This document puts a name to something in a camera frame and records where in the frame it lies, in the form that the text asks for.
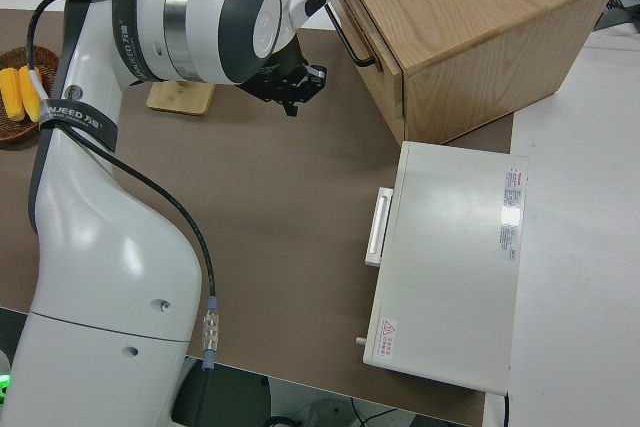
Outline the black metal drawer handle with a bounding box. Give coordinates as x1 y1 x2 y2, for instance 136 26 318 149
323 0 377 70

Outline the light wooden cabinet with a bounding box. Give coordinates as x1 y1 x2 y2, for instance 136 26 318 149
318 0 622 146

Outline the white box appliance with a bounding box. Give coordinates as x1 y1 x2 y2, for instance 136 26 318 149
355 140 531 396

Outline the brown table mat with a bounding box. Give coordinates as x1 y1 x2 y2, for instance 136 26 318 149
0 7 517 427

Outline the wooden mug rack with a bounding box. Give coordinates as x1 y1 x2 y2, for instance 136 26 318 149
145 79 217 117

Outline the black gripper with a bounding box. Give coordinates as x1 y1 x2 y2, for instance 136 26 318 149
243 45 329 118

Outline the light wooden drawer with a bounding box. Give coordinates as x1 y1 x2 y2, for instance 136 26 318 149
319 0 407 144

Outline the brown wicker basket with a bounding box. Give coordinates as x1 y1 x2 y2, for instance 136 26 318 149
0 44 61 151

